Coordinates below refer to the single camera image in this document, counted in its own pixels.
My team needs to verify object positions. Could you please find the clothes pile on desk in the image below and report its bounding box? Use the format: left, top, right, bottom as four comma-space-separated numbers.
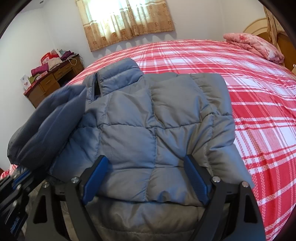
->
31, 50, 75, 77

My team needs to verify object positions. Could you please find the pink floral pillow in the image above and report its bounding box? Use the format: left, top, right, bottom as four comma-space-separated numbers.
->
223, 33, 285, 64

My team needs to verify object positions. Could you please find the brown wooden desk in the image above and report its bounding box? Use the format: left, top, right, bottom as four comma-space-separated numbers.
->
24, 54, 84, 108

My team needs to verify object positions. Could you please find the side window beige curtain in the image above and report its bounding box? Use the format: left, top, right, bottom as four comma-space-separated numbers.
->
263, 6, 286, 47

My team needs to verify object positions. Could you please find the red plaid bed sheet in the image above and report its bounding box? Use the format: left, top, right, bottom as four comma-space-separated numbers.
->
13, 40, 295, 240

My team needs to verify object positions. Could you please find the white card box on desk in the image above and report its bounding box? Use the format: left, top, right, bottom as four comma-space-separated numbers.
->
21, 74, 31, 90

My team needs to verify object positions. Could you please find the grey puffer jacket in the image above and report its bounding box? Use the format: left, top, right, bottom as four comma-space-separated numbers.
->
7, 58, 252, 240

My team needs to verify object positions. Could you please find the wooden headboard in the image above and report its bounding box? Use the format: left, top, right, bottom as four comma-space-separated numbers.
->
243, 18, 295, 74

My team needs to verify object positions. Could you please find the red box on desk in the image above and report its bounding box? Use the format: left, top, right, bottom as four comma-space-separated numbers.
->
41, 52, 51, 65

